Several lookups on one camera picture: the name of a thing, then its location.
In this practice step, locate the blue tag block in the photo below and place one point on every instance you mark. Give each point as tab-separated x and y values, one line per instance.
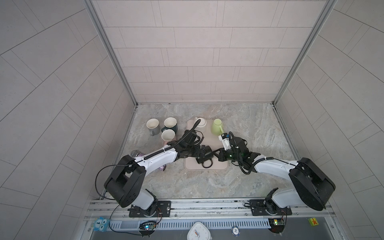
101	225

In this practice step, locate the round blue badge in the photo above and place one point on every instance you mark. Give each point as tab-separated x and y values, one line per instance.
235	231

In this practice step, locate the left circuit board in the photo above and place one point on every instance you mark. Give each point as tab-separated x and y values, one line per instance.
148	226

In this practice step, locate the grey mug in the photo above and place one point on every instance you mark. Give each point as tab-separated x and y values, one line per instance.
153	126

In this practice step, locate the pink mug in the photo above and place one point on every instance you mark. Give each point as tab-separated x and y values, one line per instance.
168	136

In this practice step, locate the purple glitter tube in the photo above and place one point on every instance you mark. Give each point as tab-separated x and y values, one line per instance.
137	153

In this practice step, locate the beige plastic tray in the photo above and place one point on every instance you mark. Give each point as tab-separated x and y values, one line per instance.
212	141

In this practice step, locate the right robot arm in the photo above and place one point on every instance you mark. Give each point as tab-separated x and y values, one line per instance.
311	186

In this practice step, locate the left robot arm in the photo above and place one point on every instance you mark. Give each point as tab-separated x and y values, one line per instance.
125	182

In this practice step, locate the white kitchen timer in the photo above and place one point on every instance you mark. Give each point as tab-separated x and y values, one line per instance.
199	232

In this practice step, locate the aluminium mounting rail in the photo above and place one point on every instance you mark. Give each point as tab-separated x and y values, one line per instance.
229	208

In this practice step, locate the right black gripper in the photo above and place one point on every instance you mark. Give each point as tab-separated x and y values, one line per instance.
221	156

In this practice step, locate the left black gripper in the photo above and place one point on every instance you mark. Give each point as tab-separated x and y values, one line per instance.
196	147

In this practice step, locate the white mug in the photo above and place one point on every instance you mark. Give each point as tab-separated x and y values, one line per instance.
201	123

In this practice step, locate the circuit board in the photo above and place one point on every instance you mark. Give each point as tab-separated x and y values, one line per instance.
148	226
277	226

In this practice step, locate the light green mug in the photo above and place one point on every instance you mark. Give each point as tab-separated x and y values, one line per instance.
217	127

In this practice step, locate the dark green mug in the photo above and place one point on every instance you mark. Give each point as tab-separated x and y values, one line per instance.
170	124

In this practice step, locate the black mug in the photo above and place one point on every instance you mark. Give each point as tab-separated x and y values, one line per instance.
203	154

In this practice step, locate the right circuit board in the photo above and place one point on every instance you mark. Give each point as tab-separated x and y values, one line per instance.
277	226

